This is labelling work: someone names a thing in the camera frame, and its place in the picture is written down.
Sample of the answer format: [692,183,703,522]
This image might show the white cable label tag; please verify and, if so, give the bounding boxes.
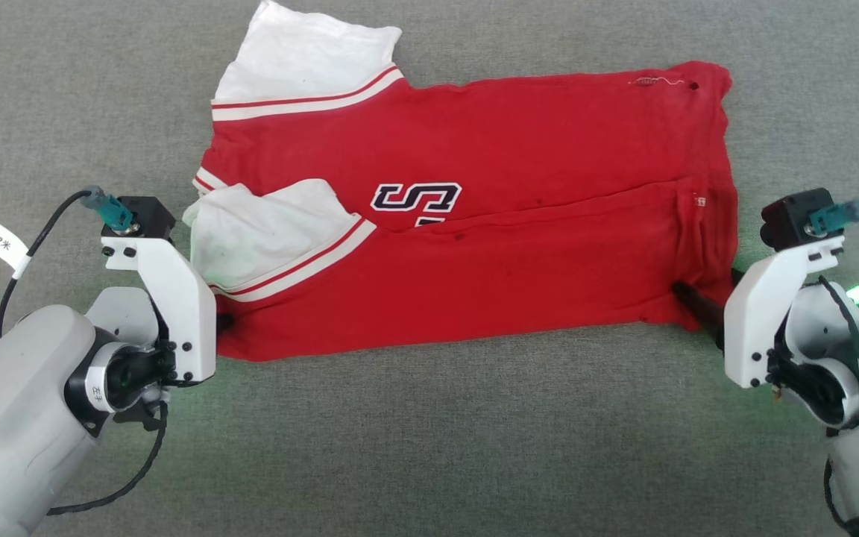
[0,220,31,280]

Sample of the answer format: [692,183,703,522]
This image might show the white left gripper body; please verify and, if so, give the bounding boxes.
[99,236,218,389]

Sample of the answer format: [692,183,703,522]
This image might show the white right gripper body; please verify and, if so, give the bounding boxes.
[723,234,846,389]

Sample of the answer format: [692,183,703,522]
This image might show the red and white jersey garment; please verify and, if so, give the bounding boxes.
[182,0,740,363]

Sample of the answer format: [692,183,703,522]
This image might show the grey fabric sofa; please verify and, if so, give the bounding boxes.
[0,0,859,537]

